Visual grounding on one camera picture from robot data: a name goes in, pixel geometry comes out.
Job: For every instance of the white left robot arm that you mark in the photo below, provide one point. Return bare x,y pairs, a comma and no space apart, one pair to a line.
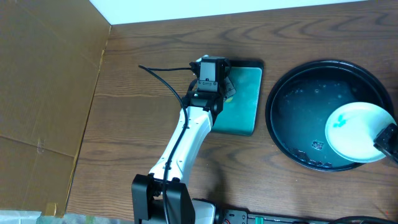
162,195

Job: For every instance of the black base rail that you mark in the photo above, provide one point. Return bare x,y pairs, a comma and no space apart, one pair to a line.
243,217

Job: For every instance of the black rectangular water tray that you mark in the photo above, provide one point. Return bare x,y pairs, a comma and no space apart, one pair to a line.
239,116

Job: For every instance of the brown cardboard panel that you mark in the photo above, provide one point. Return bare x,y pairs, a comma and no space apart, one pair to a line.
51,54

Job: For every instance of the mint plate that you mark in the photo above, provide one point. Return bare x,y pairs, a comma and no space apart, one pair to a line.
352,128

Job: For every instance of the round black serving tray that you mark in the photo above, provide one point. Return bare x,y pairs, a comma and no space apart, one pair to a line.
301,101

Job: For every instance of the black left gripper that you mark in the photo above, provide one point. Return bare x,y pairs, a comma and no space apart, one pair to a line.
229,86

